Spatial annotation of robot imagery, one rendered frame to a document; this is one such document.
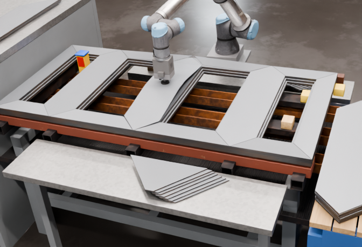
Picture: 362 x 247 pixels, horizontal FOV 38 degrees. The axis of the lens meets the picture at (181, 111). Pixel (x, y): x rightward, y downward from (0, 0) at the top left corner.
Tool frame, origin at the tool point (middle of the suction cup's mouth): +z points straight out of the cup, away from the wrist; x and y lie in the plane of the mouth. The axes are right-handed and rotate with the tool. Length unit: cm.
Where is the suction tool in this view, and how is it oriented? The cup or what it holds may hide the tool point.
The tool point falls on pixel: (165, 84)
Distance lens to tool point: 258.3
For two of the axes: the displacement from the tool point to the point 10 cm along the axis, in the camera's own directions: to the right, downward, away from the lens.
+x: 3.4, -5.2, 7.8
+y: 9.4, 1.2, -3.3
